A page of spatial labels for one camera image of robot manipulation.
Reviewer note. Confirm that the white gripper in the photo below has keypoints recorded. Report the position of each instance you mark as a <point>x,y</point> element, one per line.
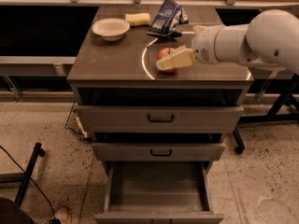
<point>203,45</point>

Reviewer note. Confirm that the red apple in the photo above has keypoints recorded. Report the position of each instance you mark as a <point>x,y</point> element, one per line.
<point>161,54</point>

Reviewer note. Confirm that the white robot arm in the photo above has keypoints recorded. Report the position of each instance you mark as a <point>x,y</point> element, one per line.
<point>269,41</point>

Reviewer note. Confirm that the grey drawer cabinet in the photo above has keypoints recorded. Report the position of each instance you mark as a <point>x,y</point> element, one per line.
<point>124,73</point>

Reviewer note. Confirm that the top drawer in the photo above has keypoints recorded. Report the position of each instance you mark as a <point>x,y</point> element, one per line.
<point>159,119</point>

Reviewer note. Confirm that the middle drawer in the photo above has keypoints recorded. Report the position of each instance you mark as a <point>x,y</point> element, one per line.
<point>158,151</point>

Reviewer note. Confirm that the open bottom drawer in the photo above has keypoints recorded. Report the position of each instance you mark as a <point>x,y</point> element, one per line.
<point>158,192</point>

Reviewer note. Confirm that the blue chip bag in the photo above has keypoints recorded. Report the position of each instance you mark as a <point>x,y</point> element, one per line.
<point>169,16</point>

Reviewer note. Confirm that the yellow sponge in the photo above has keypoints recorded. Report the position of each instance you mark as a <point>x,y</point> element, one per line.
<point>138,19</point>

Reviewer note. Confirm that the white bowl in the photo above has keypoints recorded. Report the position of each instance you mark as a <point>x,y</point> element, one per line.
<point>111,29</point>

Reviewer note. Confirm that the black table leg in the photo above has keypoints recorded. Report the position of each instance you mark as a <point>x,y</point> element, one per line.
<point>240,145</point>

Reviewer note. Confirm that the black metal stand leg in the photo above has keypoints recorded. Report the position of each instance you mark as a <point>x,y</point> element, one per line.
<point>27,173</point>

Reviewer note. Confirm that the person's shoe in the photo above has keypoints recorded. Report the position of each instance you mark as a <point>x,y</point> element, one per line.
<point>61,216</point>

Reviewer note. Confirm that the wire mesh basket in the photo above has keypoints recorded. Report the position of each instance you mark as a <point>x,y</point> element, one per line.
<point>74,125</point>

